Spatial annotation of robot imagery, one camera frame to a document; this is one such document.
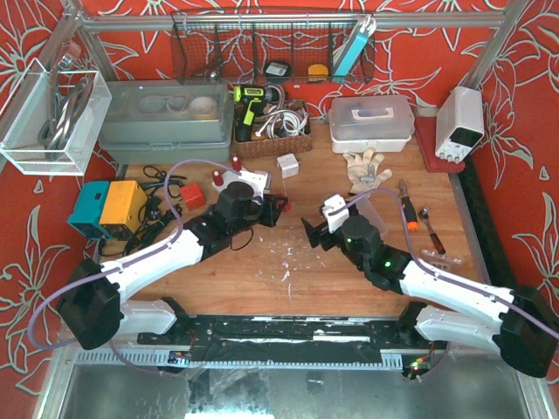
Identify clear bag of small parts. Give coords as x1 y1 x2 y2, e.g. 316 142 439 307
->
420 249 462 271

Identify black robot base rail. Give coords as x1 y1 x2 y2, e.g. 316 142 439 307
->
137 315 445 365

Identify black power cable bundle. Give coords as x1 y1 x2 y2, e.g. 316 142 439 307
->
98 165 254 258

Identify white cube power adapter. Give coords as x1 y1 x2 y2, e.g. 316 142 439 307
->
276 154 300 179

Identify white plastic storage box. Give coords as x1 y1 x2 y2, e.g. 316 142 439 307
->
328 95 415 154

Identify white coiled cable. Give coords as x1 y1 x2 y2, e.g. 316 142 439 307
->
266 111 309 139

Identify white work gloves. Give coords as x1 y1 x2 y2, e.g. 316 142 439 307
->
342 148 392 196

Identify black wire wall basket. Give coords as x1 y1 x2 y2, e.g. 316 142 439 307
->
171 6 375 85

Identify clear acrylic wall bin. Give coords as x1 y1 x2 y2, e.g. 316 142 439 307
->
1 59 112 176

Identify red mat under supply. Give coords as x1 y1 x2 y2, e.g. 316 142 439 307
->
415 116 466 174

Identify teal white book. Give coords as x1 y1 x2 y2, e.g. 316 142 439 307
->
332 15 377 83

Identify grey plastic toolbox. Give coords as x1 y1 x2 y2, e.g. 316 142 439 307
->
98 80 234 165

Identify green black cordless drill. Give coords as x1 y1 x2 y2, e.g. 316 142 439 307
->
233 85 281 142

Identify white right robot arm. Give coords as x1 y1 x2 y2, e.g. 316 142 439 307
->
302 215 558 378

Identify yellow tape measure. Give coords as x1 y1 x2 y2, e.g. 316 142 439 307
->
307 64 329 84

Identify white bench power supply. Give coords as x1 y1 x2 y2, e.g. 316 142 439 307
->
435 86 484 164

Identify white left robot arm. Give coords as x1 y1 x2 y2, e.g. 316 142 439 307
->
57 181 288 350

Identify yellow teal soldering station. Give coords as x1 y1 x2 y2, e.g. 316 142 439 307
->
67 180 148 241

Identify black cable drag chain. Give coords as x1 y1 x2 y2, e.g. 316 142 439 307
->
460 155 519 292

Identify white peg base plate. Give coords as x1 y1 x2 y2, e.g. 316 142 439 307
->
211 168 272 196

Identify woven wicker basket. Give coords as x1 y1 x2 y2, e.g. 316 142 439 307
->
232 121 313 159

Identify red cube power socket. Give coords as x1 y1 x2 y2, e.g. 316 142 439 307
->
179 182 206 211

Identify clear tray of red parts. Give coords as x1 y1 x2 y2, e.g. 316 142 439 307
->
354 197 389 238

